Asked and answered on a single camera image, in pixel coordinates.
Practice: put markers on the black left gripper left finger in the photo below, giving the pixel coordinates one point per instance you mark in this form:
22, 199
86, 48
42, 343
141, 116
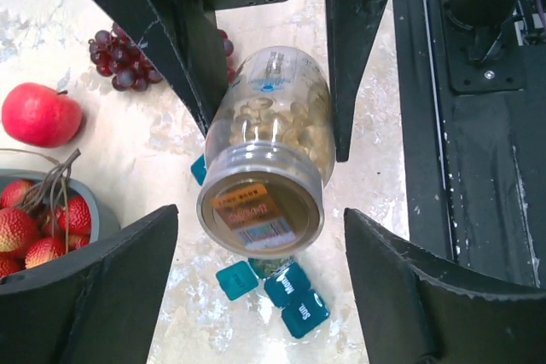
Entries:
99, 304

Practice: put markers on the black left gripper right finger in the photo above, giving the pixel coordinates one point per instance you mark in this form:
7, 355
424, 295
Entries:
415, 307

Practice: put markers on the teal weekly pill organizer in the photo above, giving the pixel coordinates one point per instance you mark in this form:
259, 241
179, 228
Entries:
286, 283

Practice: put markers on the amber pill bottle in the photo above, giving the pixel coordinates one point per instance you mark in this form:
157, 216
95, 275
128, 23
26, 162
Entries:
279, 95

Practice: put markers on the grey plastic fruit tray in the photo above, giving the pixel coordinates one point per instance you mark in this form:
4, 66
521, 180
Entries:
104, 222

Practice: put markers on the red lychee bunch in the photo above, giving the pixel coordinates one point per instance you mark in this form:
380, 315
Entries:
42, 218

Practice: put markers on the dark grapes on table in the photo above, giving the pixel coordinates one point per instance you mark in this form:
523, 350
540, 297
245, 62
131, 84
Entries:
115, 56

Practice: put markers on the red apple on table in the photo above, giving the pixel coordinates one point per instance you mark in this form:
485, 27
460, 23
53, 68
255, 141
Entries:
40, 116

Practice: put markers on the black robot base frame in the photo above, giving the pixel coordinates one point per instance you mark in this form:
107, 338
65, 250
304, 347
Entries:
474, 142

